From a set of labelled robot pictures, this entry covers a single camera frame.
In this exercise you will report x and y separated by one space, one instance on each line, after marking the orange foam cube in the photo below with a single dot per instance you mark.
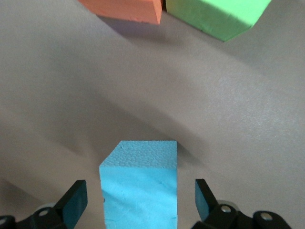
133 9

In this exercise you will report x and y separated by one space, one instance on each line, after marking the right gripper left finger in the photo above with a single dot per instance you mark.
71 207

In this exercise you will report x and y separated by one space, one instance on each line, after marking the brown paper table cover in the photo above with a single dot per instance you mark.
95 95

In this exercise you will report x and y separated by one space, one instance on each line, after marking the green foam cube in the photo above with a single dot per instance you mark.
214 14

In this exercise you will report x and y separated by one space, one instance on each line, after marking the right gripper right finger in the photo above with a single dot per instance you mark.
207 205

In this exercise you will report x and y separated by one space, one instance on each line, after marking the blue foam cube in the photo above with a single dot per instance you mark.
140 190

